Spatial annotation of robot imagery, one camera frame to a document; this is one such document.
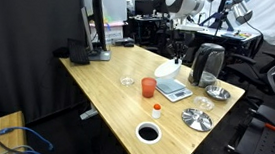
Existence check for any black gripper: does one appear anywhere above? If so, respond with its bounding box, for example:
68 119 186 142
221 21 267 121
169 30 189 66

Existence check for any white bowl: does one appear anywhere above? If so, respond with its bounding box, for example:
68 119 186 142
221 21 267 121
152 56 183 82

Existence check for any white digital kitchen scale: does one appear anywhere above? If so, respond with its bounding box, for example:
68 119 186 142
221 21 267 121
152 76 195 105

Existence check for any steel bowl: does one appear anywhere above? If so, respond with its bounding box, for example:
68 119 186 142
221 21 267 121
203 84 232 102

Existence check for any small clear glass bowl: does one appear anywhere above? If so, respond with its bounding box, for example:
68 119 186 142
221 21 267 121
119 73 136 87

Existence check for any pink flat lid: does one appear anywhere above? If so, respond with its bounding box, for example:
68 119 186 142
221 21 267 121
105 19 127 30

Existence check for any bowl with dark liquid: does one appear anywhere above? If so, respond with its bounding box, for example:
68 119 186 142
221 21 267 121
134 120 164 146

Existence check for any black office chair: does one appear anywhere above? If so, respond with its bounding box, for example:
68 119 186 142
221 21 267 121
225 37 275 97
158 27 197 65

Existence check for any red plastic cup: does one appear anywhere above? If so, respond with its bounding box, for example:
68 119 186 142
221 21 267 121
139 76 158 100

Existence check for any white background desk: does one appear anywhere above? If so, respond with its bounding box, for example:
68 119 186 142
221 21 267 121
174 20 262 49

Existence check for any clear glass dish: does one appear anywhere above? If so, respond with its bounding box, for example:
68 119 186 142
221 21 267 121
192 95 216 112

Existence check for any blue tripod stand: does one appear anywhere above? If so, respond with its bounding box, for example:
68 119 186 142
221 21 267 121
200 0 238 32

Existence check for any black computer mouse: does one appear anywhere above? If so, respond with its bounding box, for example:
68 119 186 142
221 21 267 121
114 36 136 49

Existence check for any white bottle orange cap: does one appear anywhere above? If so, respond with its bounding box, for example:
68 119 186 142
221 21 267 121
151 102 163 120

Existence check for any black background monitor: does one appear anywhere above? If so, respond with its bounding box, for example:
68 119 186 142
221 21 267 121
133 0 157 18

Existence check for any round steel plate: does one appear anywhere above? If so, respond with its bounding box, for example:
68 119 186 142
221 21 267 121
179 106 215 134

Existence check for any white printed cardboard box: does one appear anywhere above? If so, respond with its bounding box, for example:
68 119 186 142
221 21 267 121
93 22 126 46

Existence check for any grey monitor stand base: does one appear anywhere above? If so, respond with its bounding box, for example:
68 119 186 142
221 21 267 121
88 47 113 64

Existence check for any black computer monitor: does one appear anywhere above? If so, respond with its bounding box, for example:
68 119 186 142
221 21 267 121
87 0 112 52

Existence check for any grey edged flat monitor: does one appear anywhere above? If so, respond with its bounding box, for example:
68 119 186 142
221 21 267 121
77 6 98 53

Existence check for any black keyboard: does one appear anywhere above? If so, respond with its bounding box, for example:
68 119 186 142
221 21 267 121
65 38 93 66

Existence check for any white desk foot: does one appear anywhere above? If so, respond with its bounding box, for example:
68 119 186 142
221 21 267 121
79 102 100 122

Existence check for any black perforated board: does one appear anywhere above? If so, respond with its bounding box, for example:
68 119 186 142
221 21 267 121
222 100 275 154

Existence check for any black lumpy object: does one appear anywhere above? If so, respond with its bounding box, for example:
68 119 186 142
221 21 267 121
52 45 71 60

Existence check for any blue cable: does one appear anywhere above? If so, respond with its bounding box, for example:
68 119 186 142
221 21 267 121
0 124 56 154

